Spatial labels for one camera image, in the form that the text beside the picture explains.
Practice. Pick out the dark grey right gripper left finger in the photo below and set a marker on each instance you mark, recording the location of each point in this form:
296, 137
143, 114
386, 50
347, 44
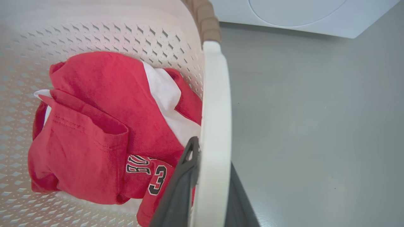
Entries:
176, 195

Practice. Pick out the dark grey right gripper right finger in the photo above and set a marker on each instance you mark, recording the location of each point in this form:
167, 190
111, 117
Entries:
236, 205

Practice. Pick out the white perforated plastic laundry basket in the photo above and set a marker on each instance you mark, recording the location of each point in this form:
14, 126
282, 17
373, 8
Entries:
213, 126

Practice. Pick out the red and white jersey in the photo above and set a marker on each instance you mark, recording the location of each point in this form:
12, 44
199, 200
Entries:
104, 126

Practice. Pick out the white washing machine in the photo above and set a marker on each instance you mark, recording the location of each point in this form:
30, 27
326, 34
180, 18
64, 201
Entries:
303, 14

